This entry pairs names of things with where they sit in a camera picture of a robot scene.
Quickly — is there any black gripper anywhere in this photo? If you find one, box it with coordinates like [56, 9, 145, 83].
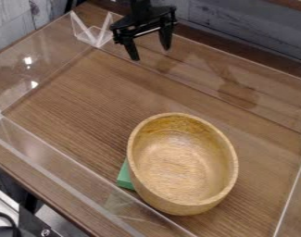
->
[108, 0, 176, 61]

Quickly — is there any brown wooden oval bowl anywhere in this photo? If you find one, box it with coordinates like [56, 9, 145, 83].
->
[125, 112, 239, 216]

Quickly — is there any green block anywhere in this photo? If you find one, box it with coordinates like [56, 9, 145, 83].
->
[116, 161, 133, 191]

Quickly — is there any clear acrylic corner bracket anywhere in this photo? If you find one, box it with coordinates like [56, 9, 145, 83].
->
[69, 12, 112, 48]

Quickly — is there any black metal bracket with bolt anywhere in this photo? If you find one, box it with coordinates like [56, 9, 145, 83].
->
[17, 206, 61, 237]

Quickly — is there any black cable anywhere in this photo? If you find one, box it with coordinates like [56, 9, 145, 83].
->
[0, 212, 17, 237]

